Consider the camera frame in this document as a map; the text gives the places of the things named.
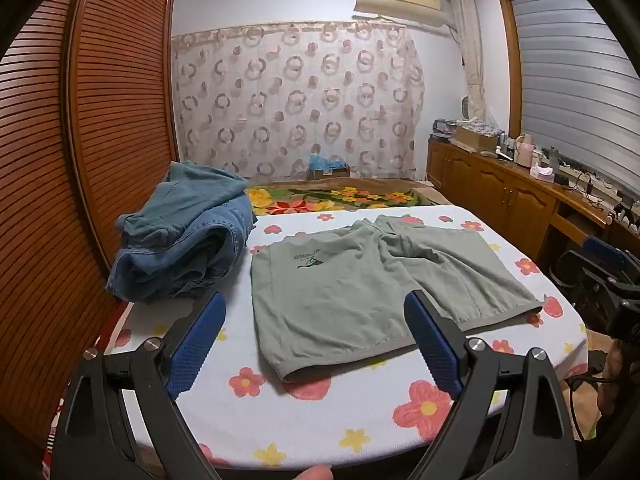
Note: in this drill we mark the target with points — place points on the teal garment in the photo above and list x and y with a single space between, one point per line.
190 195

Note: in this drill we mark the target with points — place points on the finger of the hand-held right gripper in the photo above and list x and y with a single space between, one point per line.
575 280
605 250

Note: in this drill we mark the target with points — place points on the open cardboard box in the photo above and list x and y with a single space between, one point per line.
475 137

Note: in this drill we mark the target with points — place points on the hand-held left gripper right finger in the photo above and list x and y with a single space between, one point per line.
432 345

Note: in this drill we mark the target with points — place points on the tied beige curtain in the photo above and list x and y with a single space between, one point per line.
472 60

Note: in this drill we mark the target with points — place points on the white floral bed sheet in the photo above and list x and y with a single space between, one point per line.
310 410

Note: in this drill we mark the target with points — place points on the brown floral blanket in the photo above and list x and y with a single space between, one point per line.
350 195

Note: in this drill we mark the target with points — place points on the grey window blind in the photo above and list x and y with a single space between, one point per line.
570 100

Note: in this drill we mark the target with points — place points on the circle patterned sheer curtain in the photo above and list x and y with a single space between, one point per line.
300 105

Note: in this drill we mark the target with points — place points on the pink tissue box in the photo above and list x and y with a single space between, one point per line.
542 174

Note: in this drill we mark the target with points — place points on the small grey fan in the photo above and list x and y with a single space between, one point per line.
467 109

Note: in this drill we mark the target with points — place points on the green pants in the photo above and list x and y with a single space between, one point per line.
350 290

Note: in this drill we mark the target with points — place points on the person's left hand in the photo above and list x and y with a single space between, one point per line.
315 473

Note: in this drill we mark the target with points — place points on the cardboard box with blue bag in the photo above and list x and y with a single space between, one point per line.
327 166

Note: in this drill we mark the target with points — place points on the louvered wooden wardrobe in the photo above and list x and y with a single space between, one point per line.
75 185

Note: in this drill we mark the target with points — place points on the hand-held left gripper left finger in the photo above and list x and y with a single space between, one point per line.
197 345

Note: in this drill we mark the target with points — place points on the blue denim jeans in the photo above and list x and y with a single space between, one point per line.
200 255

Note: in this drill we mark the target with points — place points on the wooden sideboard cabinet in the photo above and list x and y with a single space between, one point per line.
490 185

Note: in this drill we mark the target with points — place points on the pink kettle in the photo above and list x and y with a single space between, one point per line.
524 152

